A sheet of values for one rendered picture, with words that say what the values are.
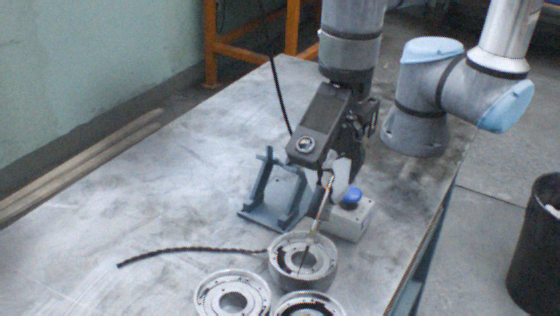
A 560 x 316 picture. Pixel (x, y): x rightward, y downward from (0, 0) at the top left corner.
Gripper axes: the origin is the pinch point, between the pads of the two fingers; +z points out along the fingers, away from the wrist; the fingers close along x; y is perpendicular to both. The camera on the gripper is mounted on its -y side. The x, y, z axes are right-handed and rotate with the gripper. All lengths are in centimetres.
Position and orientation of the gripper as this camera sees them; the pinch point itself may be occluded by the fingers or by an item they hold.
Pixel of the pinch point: (324, 196)
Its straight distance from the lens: 76.5
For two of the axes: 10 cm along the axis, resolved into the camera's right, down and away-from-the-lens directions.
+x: -8.5, -3.2, 4.1
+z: -0.5, 8.4, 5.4
